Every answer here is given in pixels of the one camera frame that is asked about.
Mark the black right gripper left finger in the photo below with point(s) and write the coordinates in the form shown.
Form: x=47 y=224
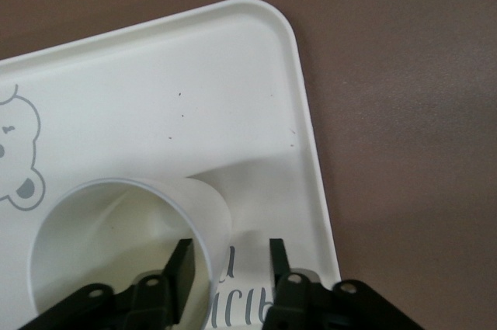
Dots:
x=182 y=268

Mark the cream tray with bear print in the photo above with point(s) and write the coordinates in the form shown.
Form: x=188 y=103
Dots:
x=155 y=93

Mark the brown table cover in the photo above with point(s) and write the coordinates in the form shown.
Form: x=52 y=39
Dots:
x=388 y=73

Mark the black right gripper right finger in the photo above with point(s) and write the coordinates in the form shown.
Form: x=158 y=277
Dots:
x=279 y=260

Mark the white plastic cup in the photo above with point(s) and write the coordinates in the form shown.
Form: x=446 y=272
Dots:
x=97 y=237

